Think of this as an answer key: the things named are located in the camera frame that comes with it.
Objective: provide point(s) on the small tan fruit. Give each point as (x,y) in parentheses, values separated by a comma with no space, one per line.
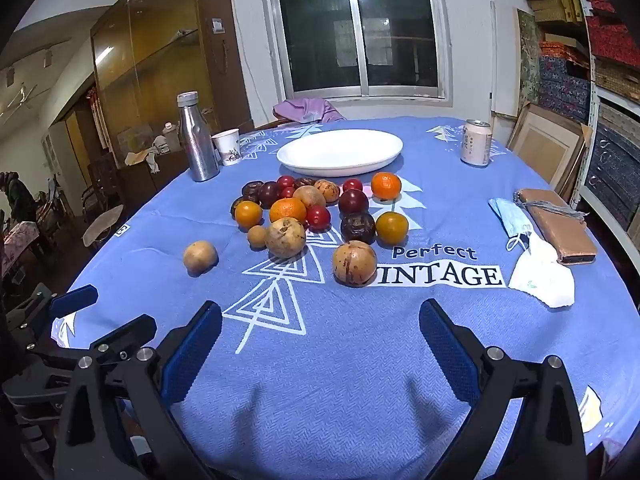
(256,236)

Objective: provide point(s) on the small dark purple plum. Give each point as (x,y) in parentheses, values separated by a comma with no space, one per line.
(269,194)

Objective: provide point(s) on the brown wallet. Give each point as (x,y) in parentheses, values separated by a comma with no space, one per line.
(560,227)

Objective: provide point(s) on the orange striped pepino melon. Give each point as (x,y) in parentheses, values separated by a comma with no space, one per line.
(328,191)

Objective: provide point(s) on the wooden glass-door cabinet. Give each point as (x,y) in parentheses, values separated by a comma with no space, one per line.
(160,60)

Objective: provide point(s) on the white paper cup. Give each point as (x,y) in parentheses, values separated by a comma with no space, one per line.
(227,147)

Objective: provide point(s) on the white metal shelf rack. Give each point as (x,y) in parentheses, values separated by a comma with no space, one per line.
(593,85)

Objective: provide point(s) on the stack of patterned boxes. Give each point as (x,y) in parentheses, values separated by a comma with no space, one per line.
(610,35)

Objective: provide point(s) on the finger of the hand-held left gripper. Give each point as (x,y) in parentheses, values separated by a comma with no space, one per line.
(127,332)
(75,301)

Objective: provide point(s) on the large orange mandarin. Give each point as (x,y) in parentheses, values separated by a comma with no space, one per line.
(386,186)
(287,209)

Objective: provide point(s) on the white oval plate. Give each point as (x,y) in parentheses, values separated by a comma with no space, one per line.
(340,152)

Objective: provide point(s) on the blue printed tablecloth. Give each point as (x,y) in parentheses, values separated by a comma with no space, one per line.
(350,360)

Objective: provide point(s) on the dark purple mangosteen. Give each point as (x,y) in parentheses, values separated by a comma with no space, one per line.
(305,181)

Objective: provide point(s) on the small orange mandarin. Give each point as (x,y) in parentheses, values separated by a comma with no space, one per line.
(391,228)
(248,214)

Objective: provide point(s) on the sliding glass window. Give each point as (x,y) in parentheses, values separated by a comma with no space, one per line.
(320,35)

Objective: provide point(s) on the brown kiwi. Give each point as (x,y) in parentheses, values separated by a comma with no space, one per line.
(309,196)

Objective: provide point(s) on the small red cherry tomato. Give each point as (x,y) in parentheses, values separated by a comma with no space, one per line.
(287,193)

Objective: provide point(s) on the blue face mask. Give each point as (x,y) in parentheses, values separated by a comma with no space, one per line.
(510,217)

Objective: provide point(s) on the pale drink can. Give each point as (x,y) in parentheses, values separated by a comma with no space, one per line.
(475,145)

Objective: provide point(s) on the white wall switch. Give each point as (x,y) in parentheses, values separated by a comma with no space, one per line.
(218,26)

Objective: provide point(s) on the steel water bottle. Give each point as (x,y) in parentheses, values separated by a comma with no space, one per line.
(197,140)

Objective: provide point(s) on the pale striped pepino melon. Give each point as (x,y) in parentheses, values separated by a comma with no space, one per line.
(354,263)

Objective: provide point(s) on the round tan fruit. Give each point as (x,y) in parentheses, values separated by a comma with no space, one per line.
(200,257)

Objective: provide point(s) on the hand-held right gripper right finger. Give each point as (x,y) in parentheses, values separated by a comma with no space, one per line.
(447,355)

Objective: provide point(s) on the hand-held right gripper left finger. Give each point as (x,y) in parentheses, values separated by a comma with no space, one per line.
(192,355)

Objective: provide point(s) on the patterned flat panel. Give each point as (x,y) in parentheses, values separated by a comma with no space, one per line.
(528,60)

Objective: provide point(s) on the purple cloth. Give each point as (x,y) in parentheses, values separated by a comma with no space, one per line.
(307,110)

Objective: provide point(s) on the small dark water chestnut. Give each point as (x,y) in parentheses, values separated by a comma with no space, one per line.
(251,189)
(235,206)

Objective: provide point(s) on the wooden picture frame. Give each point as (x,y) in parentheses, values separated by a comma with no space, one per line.
(545,145)

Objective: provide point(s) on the thin white pole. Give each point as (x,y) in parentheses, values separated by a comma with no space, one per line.
(492,55)

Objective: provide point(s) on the large dark purple plum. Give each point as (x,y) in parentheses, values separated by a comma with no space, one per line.
(353,201)

